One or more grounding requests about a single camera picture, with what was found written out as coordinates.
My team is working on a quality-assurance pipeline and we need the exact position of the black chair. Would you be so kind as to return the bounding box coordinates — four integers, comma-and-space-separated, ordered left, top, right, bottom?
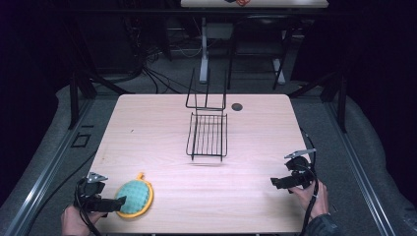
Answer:
226, 13, 294, 91

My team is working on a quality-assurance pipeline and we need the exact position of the green pot holder yellow rim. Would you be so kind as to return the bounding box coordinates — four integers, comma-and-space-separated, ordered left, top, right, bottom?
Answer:
114, 172, 154, 219

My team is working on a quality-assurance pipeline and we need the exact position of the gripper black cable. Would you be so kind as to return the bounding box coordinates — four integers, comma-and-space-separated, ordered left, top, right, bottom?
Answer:
298, 128, 321, 236
74, 178, 103, 236

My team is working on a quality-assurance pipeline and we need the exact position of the person's left hand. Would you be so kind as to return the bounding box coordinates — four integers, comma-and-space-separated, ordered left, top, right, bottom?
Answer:
60, 205, 108, 236

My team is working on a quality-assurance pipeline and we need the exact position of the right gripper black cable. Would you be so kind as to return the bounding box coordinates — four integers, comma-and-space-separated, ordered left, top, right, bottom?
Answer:
298, 128, 321, 236

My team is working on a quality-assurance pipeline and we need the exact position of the aluminium floor rail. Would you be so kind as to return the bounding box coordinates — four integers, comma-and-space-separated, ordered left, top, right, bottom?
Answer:
323, 97, 399, 236
2, 97, 96, 236

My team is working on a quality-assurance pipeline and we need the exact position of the person's right hand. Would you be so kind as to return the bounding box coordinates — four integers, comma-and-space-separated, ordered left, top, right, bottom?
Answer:
288, 179, 330, 220

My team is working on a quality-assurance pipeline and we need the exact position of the bundle of black floor cables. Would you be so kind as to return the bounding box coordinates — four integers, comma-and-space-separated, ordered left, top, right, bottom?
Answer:
124, 19, 201, 95

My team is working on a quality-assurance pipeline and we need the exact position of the black wire rack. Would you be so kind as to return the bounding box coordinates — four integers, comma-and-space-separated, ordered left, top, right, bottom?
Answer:
185, 67, 229, 163

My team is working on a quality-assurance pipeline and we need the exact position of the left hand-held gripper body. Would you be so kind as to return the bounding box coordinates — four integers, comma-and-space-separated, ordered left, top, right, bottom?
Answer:
74, 171, 109, 213

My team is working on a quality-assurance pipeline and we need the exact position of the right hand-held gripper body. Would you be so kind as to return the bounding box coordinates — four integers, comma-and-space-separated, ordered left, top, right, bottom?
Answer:
283, 147, 318, 190

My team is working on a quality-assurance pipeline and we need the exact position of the white desk leg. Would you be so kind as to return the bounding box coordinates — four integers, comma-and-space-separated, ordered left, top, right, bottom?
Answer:
199, 16, 210, 85

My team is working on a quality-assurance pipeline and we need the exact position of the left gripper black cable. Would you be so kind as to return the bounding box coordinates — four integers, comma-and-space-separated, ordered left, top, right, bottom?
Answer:
74, 178, 103, 236

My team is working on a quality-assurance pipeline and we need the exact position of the black metal stand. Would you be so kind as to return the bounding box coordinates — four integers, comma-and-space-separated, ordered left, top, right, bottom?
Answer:
287, 70, 349, 134
67, 69, 136, 131

